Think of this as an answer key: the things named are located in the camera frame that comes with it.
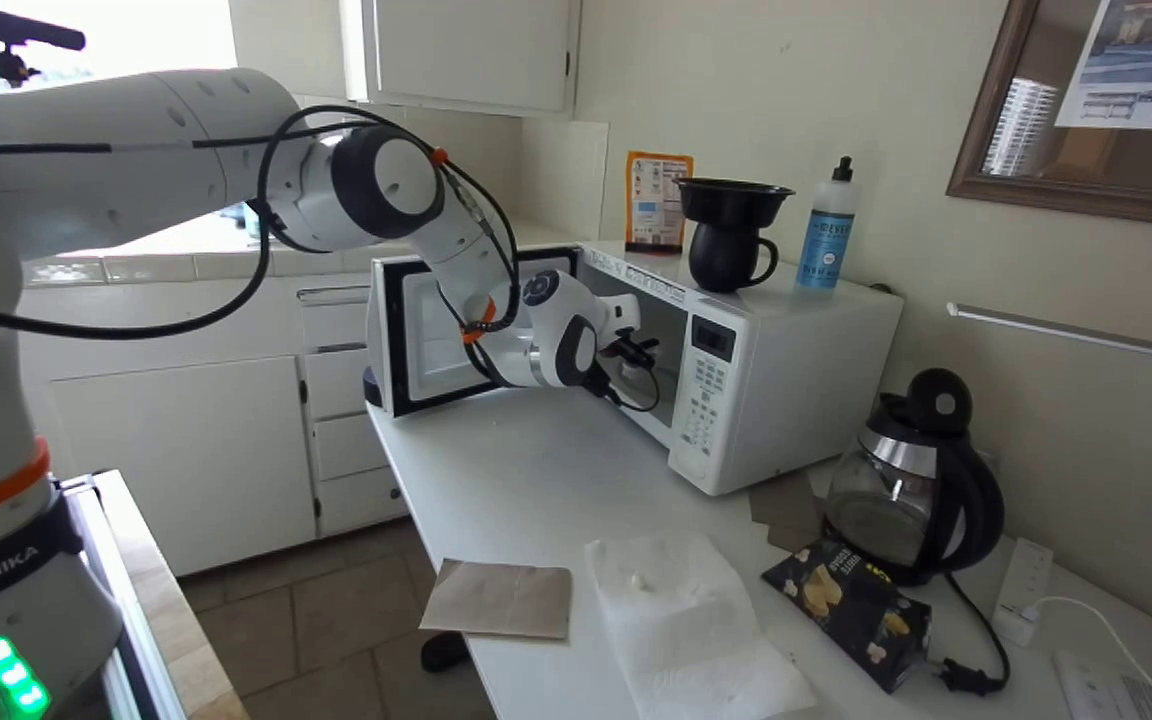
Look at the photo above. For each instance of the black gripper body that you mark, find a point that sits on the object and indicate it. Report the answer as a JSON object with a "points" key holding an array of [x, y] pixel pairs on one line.
{"points": [[609, 366]]}

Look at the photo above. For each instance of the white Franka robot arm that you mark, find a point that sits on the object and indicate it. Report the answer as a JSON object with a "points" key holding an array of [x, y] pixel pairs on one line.
{"points": [[139, 145]]}

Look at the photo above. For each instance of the white microwave oven body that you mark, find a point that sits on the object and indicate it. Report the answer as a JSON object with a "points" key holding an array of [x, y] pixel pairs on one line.
{"points": [[788, 375]]}

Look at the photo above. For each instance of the white microwave door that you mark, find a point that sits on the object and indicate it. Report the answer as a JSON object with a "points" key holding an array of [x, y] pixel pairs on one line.
{"points": [[419, 362]]}

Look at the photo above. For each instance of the black mug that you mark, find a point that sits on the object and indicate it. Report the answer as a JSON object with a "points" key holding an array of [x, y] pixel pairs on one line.
{"points": [[723, 258]]}

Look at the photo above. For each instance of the orange standing card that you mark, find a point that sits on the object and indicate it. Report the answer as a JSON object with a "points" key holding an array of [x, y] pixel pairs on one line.
{"points": [[656, 201]]}

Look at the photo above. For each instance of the black coffee dripper funnel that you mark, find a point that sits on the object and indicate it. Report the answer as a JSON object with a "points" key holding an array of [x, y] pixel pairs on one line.
{"points": [[734, 201]]}

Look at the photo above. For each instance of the blue soap bottle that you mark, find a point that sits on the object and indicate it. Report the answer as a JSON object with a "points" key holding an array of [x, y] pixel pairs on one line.
{"points": [[827, 234]]}

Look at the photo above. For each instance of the clear plastic bag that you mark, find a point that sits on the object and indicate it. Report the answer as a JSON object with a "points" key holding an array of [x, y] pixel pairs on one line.
{"points": [[688, 626]]}

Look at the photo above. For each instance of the brown cloth on counter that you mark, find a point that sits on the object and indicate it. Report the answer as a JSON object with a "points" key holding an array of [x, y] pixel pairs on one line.
{"points": [[498, 602]]}

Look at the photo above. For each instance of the black glass electric kettle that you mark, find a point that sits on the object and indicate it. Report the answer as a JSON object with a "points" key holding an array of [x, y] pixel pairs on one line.
{"points": [[917, 487]]}

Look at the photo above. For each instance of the black snack packet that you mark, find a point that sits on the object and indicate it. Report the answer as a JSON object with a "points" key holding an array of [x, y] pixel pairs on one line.
{"points": [[851, 608]]}

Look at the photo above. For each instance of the black table caster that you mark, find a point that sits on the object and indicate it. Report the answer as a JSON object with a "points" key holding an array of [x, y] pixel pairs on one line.
{"points": [[442, 655]]}

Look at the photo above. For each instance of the brown framed cork board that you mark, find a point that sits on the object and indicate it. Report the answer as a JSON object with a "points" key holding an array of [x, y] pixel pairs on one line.
{"points": [[1001, 184]]}

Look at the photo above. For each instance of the white power adapter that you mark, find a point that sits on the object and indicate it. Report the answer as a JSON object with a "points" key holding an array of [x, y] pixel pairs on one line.
{"points": [[1025, 579]]}

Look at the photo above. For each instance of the white paper sheet pinned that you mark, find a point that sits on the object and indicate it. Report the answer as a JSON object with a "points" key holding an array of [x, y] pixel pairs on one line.
{"points": [[1016, 126]]}

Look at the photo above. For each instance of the white base cabinet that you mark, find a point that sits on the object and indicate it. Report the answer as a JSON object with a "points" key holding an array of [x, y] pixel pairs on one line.
{"points": [[178, 440]]}

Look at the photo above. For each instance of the wooden robot stand top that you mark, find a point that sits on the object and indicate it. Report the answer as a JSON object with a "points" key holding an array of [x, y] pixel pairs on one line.
{"points": [[162, 602]]}

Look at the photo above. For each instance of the white power strip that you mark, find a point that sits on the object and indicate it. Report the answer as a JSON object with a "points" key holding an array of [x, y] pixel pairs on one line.
{"points": [[1108, 690]]}

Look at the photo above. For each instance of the building print poster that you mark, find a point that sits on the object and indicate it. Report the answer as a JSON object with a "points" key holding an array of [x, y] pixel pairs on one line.
{"points": [[1141, 67]]}

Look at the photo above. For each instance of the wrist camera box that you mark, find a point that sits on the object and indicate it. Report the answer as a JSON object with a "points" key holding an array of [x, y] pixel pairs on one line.
{"points": [[619, 313]]}

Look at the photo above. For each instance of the white wall rail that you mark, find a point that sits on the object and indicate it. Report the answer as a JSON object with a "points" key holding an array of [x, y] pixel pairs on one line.
{"points": [[1069, 329]]}

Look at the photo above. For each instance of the black camera on tripod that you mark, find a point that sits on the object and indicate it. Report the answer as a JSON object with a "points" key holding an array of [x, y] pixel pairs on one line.
{"points": [[10, 25]]}

